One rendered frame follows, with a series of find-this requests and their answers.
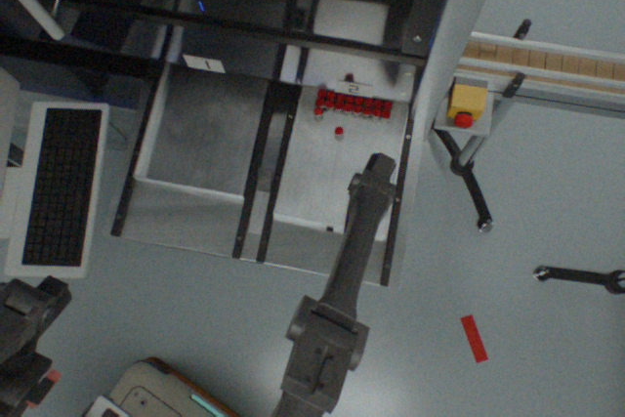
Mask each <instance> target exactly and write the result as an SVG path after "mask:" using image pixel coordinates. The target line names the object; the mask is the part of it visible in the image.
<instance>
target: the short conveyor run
mask: <svg viewBox="0 0 625 417"><path fill-rule="evenodd" d="M531 25H532V21H531V20H530V19H524V20H523V21H522V23H521V24H520V26H519V27H518V29H517V31H516V33H515V35H514V36H513V37H508V36H504V37H502V36H495V35H489V34H483V33H476V32H472V34H471V36H470V38H469V41H468V43H467V45H466V48H465V50H464V52H463V55H462V57H461V60H460V62H459V63H458V66H457V68H456V70H455V73H454V74H456V75H462V76H468V77H475V78H480V79H485V80H488V84H487V88H486V92H491V93H494V97H493V99H494V100H500V101H506V102H512V103H518V104H529V105H535V106H541V107H547V108H553V109H559V110H565V111H572V112H578V113H584V114H589V113H590V114H596V115H601V116H607V117H613V118H619V119H625V55H619V54H613V53H608V52H601V51H595V50H589V49H582V48H576V47H570V46H564V45H558V44H552V43H545V42H539V41H532V40H526V39H524V37H525V36H526V34H527V32H528V31H529V29H530V26H531Z"/></svg>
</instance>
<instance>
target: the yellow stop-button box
mask: <svg viewBox="0 0 625 417"><path fill-rule="evenodd" d="M487 84H488V81H487V80H483V79H477V78H472V77H465V76H459V75H456V76H455V79H454V81H453V83H452V86H451V88H450V93H449V94H450V96H449V101H448V107H447V113H446V116H447V117H452V118H455V116H456V115H458V114H466V115H470V116H472V117H473V121H474V122H477V121H478V120H479V118H480V116H481V114H482V113H483V111H484V105H485V98H486V88H487Z"/></svg>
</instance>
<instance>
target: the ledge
mask: <svg viewBox="0 0 625 417"><path fill-rule="evenodd" d="M450 88H451V87H448V88H447V91H446V93H445V95H444V98H443V100H442V102H441V105H440V107H439V109H438V112H437V116H436V120H435V126H434V128H435V129H439V130H444V131H450V132H456V133H461V134H466V135H472V136H478V137H484V138H487V136H488V134H489V126H490V119H491V111H492V104H493V97H494V93H491V92H486V98H485V105H484V111H483V113H482V114H481V116H480V118H479V120H478V121H477V122H474V121H473V125H472V126H471V127H470V128H467V129H461V128H458V127H457V126H456V125H455V123H454V122H455V118H451V117H447V116H446V113H447V107H448V101H449V96H450V94H449V93H450Z"/></svg>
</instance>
